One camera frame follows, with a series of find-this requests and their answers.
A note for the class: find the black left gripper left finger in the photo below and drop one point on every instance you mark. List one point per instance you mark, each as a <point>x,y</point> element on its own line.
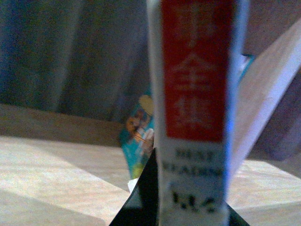
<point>142,206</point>

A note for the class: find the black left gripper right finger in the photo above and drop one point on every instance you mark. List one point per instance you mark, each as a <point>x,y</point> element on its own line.
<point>235,219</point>

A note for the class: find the red and white spine book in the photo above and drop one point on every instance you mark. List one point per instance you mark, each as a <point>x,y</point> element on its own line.
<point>194,176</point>

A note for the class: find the left wooden shelf unit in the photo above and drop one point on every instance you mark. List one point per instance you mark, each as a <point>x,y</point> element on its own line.
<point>61,170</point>

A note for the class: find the teal cover picture book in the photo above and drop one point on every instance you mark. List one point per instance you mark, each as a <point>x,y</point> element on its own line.
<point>138,136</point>

